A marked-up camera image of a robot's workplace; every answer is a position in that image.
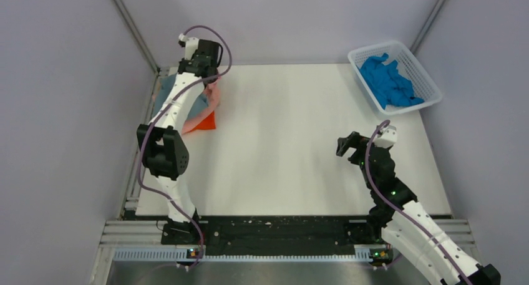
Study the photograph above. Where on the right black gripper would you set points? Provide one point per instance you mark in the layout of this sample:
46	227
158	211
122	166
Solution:
354	140

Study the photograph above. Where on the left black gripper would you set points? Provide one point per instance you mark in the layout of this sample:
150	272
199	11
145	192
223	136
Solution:
181	62

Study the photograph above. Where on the grey blue t shirt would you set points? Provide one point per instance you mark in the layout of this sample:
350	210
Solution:
198	105

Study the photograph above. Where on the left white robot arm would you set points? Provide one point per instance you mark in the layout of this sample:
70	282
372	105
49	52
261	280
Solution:
164	154

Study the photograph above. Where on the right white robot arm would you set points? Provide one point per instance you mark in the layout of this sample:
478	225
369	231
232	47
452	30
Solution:
400	220

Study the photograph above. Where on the pink folded t shirt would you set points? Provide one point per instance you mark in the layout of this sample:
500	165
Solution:
213	93

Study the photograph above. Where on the orange folded t shirt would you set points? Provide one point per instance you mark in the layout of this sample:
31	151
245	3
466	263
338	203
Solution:
208	123

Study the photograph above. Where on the bright blue t shirt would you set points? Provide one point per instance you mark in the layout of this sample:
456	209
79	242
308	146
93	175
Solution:
386	83

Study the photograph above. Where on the white plastic basket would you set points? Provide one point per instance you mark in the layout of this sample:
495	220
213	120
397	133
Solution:
408	66

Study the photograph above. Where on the right controller board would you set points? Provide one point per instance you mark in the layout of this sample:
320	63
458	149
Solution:
379	256

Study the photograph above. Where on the controller board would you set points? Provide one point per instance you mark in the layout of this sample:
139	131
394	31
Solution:
189	254
379	256

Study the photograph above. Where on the left controller board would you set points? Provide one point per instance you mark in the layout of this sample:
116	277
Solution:
189	254

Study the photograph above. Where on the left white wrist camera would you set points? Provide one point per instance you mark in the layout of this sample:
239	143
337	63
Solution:
190	45

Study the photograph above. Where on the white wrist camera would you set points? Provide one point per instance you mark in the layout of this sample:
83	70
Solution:
386	137
190	45

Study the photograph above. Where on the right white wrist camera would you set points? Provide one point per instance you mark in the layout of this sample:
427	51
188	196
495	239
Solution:
386	137

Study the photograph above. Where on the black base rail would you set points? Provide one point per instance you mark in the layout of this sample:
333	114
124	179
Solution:
276	235

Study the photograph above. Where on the left corner frame post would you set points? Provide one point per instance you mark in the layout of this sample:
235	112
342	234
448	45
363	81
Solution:
136	35

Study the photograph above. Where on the corner frame post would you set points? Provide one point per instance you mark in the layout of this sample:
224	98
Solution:
136	35
427	25

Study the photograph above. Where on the left aluminium frame rail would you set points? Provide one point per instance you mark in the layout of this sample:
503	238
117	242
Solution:
133	189

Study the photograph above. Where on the right corner frame post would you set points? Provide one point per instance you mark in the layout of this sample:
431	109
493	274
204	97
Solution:
427	25

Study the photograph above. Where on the white cable duct strip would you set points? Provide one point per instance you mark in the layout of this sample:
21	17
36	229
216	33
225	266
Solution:
160	254

